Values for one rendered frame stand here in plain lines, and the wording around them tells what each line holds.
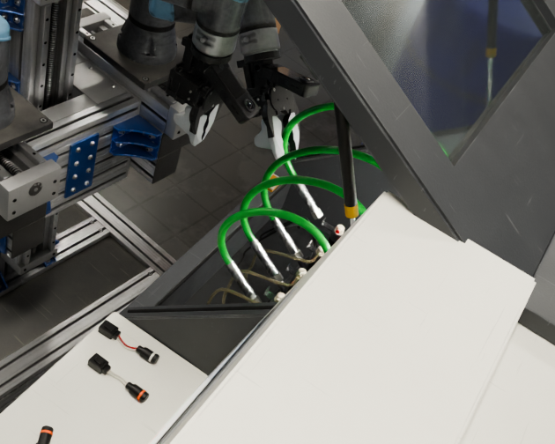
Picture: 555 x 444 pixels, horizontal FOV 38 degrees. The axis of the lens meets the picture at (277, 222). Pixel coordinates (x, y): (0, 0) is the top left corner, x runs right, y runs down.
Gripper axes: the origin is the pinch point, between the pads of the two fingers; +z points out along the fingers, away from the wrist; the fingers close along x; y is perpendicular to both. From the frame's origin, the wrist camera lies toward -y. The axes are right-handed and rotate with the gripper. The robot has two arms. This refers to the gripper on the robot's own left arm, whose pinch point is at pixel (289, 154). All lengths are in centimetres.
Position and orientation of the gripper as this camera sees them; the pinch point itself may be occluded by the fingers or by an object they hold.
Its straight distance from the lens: 155.2
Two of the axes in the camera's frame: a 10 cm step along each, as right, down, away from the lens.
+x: -6.0, 2.1, -7.8
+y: -7.8, 0.7, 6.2
